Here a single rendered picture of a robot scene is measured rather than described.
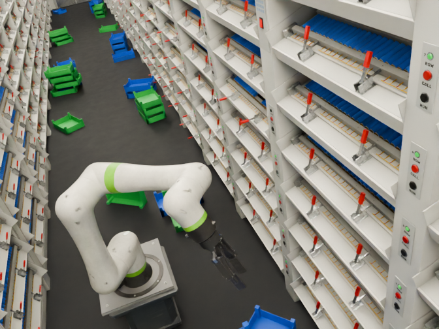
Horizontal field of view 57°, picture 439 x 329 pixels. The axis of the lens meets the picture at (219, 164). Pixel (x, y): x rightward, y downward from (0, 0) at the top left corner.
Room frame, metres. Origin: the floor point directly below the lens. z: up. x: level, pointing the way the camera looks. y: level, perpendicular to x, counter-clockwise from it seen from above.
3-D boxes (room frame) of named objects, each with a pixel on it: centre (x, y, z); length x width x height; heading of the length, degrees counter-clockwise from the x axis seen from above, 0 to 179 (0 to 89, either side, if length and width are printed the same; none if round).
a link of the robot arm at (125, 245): (1.35, 0.49, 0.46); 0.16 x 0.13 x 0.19; 153
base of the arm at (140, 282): (1.36, 0.54, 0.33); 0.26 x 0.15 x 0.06; 94
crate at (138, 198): (2.35, 0.71, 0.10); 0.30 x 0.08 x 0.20; 64
